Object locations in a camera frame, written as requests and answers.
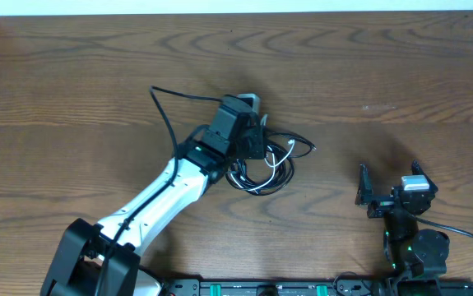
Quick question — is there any white USB cable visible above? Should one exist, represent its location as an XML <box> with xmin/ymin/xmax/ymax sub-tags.
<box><xmin>226</xmin><ymin>113</ymin><xmax>296</xmax><ymax>193</ymax></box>

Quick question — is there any black USB cable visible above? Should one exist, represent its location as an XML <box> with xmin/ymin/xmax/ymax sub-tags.
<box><xmin>224</xmin><ymin>127</ymin><xmax>317</xmax><ymax>197</ymax></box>

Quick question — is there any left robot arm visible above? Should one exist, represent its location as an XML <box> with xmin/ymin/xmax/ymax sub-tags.
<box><xmin>40</xmin><ymin>94</ymin><xmax>265</xmax><ymax>295</ymax></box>

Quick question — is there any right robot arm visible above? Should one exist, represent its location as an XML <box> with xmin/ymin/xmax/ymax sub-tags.
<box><xmin>355</xmin><ymin>161</ymin><xmax>450</xmax><ymax>295</ymax></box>

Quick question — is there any left camera black cable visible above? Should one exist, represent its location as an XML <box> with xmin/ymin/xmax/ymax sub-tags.
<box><xmin>94</xmin><ymin>85</ymin><xmax>225</xmax><ymax>296</ymax></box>

